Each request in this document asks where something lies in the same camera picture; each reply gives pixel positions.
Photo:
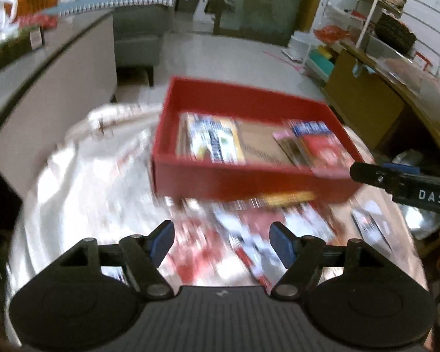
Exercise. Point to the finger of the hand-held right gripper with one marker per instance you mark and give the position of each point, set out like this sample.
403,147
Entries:
403,169
368,176

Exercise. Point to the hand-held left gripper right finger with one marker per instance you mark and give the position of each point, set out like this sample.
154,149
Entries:
279,244

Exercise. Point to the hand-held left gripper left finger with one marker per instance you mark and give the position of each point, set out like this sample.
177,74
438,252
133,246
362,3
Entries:
163,241

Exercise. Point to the pile of snack packets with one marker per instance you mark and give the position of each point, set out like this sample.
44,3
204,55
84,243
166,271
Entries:
249,227

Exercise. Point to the red and blue snack packet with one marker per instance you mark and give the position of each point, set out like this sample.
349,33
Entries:
322,146

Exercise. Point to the yellow and white snack packet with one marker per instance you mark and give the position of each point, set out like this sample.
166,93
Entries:
214,139

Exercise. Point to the red cardboard box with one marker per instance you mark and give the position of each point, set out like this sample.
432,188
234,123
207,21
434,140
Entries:
242,99

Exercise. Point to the shiny silver bag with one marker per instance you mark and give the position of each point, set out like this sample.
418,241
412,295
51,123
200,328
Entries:
421,222

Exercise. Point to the wooden cabinet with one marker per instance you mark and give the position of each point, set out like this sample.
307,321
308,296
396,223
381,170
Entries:
366,95

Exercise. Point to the green sponge blocks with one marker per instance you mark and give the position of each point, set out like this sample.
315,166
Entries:
324,60

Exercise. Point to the dark woven basket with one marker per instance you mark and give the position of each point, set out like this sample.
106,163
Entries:
394,31

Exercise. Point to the white bucket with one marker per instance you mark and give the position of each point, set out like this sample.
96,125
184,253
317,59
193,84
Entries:
299,44

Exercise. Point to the grey sideboard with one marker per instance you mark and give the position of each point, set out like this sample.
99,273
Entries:
51,80

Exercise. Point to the grey sofa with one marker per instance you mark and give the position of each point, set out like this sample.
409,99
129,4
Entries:
135,33

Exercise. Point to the dark green gift box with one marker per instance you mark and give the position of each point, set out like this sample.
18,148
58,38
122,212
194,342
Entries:
7,49

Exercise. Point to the glass door with wooden frame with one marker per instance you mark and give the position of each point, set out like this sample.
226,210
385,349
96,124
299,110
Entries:
267,0

